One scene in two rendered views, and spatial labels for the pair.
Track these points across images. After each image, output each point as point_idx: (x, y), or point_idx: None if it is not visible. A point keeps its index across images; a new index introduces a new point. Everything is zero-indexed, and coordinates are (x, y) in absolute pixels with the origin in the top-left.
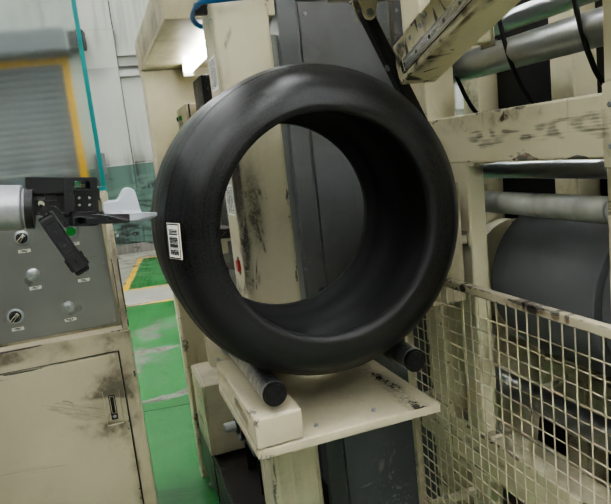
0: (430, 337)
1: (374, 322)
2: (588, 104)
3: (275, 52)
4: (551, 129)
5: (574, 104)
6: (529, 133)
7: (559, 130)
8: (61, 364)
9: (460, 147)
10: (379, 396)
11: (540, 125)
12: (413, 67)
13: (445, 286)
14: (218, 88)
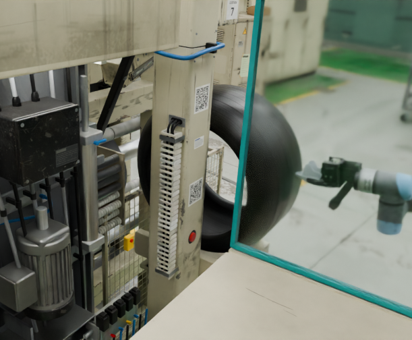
0: (125, 234)
1: (218, 195)
2: (151, 88)
3: (78, 68)
4: (137, 100)
5: (146, 88)
6: (127, 104)
7: (140, 100)
8: None
9: None
10: None
11: (132, 100)
12: (137, 77)
13: (141, 193)
14: (207, 108)
